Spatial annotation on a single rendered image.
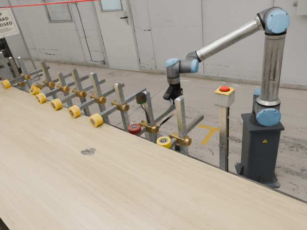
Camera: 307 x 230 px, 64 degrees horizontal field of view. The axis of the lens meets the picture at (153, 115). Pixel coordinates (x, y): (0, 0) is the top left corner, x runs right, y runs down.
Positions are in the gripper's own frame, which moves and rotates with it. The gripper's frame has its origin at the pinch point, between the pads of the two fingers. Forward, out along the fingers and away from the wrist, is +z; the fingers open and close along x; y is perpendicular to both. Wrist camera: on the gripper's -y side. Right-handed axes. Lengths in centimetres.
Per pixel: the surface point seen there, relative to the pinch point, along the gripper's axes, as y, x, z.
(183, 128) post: -32.8, -30.8, -10.9
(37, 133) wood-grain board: -81, 55, -7
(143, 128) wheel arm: -36.4, -1.5, -3.2
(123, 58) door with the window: 205, 286, 57
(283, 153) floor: 89, -60, 83
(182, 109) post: -32, -31, -23
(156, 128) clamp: -31.5, -8.3, -2.8
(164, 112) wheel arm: -13.8, -1.5, -3.3
